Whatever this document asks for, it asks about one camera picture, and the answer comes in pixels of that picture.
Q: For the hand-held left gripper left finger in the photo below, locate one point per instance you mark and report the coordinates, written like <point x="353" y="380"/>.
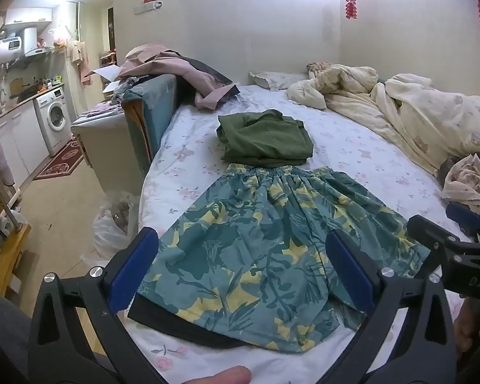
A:
<point x="134" y="272"/>

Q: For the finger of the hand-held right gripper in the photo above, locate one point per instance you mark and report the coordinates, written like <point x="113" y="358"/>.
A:
<point x="464" y="216"/>
<point x="426" y="230"/>

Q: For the hanging pink towel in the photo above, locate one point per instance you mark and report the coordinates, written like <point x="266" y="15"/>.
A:
<point x="79" y="56"/>

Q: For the red patterned rug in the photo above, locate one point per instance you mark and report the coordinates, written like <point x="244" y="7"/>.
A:
<point x="62" y="162"/>

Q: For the white side cabinet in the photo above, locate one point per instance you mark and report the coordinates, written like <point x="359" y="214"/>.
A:
<point x="104" y="140"/>

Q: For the person's left hand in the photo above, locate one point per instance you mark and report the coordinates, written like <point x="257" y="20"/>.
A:
<point x="220" y="376"/>

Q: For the wooden chair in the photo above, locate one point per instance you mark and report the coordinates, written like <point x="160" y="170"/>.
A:
<point x="4" y="248"/>

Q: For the range hood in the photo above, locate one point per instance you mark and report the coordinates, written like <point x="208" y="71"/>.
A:
<point x="38" y="51"/>

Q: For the person's grey trouser leg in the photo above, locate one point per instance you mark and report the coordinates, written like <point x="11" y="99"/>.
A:
<point x="2" y="336"/>

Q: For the dark grey garment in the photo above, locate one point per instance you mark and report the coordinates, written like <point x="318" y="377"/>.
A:
<point x="206" y="70"/>

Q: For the small cream patterned cloth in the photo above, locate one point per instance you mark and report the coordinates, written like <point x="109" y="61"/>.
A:
<point x="468" y="180"/>

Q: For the teal floral pants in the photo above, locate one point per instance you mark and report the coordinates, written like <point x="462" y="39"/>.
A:
<point x="272" y="256"/>

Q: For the white water heater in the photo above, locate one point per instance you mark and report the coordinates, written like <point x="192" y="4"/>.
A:
<point x="10" y="46"/>

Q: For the person's right hand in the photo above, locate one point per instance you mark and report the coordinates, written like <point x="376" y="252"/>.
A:
<point x="466" y="330"/>

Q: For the white wall cabinet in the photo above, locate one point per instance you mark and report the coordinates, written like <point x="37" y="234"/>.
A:
<point x="28" y="16"/>

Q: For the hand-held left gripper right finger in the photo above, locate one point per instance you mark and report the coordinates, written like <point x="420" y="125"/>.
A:
<point x="350" y="272"/>

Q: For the white papers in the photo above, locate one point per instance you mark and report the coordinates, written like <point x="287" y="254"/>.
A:
<point x="108" y="76"/>

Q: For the white floral pillow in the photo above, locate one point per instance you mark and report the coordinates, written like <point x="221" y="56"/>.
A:
<point x="278" y="78"/>

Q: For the folded green garment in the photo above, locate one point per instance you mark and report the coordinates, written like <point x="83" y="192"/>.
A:
<point x="264" y="138"/>

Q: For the pink coat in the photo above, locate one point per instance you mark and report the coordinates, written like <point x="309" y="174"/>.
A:
<point x="164" y="62"/>

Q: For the teal upholstered bed end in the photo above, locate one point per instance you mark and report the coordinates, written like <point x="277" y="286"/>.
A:
<point x="152" y="112"/>

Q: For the white kitchen base cabinet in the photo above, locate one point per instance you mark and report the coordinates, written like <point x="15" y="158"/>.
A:
<point x="20" y="144"/>

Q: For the cream quilt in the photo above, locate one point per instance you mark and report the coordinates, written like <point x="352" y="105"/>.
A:
<point x="416" y="116"/>

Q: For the black cloth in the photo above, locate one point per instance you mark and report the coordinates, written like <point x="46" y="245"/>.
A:
<point x="176" y="324"/>

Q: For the bed with floral sheet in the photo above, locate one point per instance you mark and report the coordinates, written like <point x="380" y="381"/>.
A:
<point x="344" y="148"/>

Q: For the white plastic bag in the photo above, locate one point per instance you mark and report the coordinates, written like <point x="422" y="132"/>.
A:
<point x="112" y="228"/>

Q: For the white washing machine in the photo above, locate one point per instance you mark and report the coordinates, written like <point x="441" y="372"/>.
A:
<point x="54" y="118"/>

